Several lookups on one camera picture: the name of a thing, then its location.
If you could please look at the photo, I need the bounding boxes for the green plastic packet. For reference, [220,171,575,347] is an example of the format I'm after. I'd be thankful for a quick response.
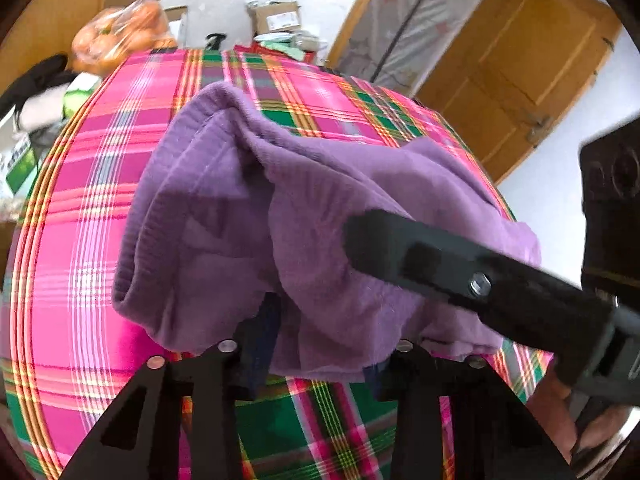
[252,32,307,61]

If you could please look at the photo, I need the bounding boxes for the bag of oranges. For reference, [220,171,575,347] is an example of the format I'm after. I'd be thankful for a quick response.
[70,0,179,79]

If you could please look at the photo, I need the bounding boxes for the black bag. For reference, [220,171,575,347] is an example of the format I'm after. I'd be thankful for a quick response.
[0,55,77,117]

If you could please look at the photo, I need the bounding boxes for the purple fleece pants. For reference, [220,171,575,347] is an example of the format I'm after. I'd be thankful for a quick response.
[111,80,543,386]

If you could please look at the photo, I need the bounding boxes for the brown cardboard box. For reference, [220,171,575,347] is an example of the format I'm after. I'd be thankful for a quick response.
[246,1,304,37]

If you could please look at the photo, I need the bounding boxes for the person's right hand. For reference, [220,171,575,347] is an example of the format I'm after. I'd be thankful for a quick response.
[527,374,632,461]

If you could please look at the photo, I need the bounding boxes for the green white carton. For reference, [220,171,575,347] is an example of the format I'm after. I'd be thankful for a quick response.
[0,135,42,197]

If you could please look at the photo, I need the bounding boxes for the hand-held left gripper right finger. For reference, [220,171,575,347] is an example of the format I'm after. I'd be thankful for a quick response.
[362,339,576,480]

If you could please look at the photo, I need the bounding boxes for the pink green plaid blanket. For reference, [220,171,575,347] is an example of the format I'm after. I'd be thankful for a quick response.
[0,45,556,480]

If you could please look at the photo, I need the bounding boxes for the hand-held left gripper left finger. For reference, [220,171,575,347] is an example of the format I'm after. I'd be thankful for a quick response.
[60,292,282,480]

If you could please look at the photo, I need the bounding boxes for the green tissue carton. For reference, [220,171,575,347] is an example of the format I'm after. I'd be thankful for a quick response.
[64,72,102,117]

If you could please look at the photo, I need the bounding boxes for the translucent door curtain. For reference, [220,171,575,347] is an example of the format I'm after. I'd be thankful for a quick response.
[340,0,502,97]

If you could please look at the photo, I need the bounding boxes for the grey plastic packet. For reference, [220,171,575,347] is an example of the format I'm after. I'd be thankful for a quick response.
[290,30,327,54]

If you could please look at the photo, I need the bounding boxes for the metal door handle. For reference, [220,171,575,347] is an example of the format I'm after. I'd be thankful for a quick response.
[524,112,554,144]

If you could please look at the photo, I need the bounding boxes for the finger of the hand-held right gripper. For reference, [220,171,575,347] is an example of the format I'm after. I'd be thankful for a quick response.
[342,209,617,362]

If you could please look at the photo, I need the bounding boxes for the wooden wardrobe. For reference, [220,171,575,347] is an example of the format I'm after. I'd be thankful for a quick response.
[0,0,171,92]

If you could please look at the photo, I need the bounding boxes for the wooden door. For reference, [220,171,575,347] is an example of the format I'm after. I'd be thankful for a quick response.
[414,0,624,187]

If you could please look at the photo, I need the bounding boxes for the small white box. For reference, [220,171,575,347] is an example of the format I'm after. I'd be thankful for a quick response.
[162,5,190,51]

